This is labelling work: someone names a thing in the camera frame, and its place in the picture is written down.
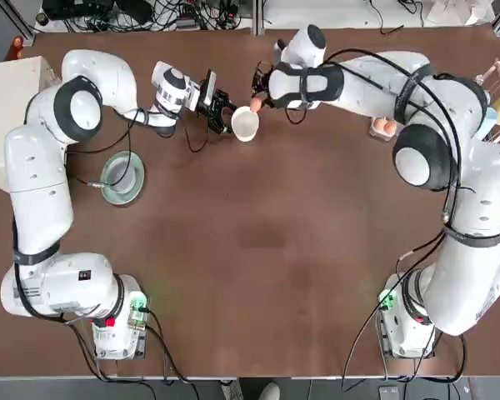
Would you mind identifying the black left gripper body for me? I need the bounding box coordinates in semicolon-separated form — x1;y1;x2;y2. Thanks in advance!
196;69;229;117

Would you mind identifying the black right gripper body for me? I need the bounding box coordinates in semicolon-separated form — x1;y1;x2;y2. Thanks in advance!
252;61;276;98

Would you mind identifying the white bowl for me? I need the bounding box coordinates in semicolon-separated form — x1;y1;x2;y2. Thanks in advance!
230;105;261;143

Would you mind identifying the grey bowl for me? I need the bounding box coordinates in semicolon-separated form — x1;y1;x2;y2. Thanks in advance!
103;152;140;193

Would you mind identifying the clear plastic egg carton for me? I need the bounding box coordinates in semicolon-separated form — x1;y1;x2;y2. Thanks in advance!
368;117;399;142

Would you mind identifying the pale green plate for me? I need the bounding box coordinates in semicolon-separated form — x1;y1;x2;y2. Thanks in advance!
100;150;146;207

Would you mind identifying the cream toaster oven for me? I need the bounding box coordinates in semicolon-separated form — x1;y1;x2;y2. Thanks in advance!
0;56;64;191

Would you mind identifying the light blue cup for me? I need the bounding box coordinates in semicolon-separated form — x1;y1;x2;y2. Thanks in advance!
481;106;500;135

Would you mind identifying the aluminium profile post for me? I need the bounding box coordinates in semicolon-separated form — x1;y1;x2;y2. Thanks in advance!
252;0;267;38

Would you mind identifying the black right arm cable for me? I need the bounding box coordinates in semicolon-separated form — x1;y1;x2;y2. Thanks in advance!
287;47;471;383

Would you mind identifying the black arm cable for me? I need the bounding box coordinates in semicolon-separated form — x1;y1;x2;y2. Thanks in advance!
11;95;202;383
287;47;471;383

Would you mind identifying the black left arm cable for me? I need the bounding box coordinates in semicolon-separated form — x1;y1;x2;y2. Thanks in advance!
11;95;202;383

